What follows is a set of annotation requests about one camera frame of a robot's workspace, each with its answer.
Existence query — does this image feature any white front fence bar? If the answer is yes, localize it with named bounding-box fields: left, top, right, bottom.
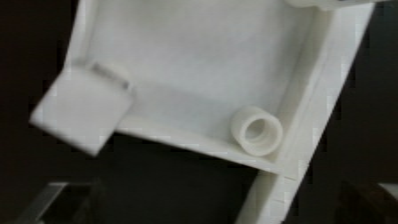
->
left=234, top=166, right=307, bottom=224

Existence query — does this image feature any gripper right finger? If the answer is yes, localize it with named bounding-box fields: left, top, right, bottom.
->
left=335, top=182, right=398, bottom=224

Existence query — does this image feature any white table leg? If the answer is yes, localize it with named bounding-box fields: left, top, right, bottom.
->
left=30, top=63, right=134, bottom=156
left=285, top=0, right=348, bottom=10

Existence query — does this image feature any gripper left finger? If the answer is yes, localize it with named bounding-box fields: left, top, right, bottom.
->
left=10, top=181, right=104, bottom=224

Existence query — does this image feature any white square tabletop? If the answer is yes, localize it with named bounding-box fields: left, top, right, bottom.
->
left=67, top=0, right=373, bottom=173

